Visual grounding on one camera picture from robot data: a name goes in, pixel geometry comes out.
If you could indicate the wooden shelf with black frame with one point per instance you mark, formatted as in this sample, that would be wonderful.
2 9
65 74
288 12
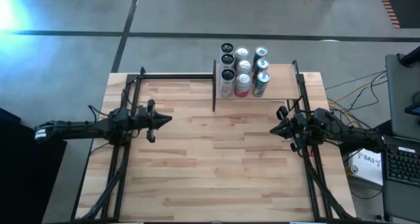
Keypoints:
282 82

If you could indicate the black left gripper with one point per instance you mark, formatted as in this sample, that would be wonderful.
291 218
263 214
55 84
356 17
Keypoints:
150 119

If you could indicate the white paper box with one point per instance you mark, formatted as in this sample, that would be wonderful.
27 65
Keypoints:
367 165

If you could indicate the large black cabinet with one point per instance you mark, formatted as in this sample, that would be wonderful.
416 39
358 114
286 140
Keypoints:
26 171

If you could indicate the teal can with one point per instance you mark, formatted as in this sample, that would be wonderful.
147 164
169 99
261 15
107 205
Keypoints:
260 84

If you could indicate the blue silver Red Bull can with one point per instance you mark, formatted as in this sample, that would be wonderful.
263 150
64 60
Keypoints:
260 51
261 65

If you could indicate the small white tape roll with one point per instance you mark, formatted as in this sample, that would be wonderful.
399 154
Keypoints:
353 169

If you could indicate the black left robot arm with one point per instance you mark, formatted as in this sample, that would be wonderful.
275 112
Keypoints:
82 129

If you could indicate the black mat with orange stripes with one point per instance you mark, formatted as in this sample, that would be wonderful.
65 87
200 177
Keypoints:
407 7

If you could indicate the black aluminium rig frame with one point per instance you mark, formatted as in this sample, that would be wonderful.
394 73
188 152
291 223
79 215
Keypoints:
174 76

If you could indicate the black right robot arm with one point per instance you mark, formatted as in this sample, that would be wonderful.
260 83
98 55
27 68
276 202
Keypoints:
348 133

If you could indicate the tall white Celsius can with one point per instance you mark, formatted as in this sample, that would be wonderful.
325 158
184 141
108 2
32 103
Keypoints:
227 59
227 84
226 48

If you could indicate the grey flat panel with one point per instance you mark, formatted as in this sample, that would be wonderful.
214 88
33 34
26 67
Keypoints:
402 92

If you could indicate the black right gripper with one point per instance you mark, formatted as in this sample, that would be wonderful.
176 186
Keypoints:
298 128

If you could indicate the black device with blue screen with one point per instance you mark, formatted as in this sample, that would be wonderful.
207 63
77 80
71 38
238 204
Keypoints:
414 109

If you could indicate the red white Spindrift can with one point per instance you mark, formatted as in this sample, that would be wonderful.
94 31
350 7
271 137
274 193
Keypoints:
244 65
241 52
242 86

